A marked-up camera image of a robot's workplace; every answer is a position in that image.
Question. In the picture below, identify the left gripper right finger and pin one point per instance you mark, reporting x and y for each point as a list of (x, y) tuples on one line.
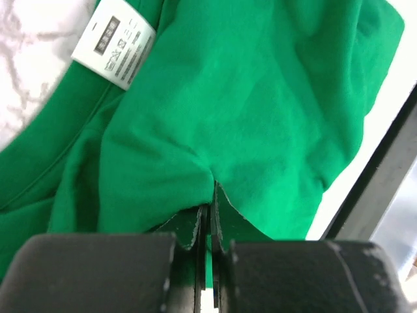
[(254, 273)]

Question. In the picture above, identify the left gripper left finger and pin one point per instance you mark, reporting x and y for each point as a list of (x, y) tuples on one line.
[(161, 271)]

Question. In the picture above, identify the green t shirt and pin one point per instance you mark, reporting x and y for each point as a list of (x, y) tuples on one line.
[(266, 98)]

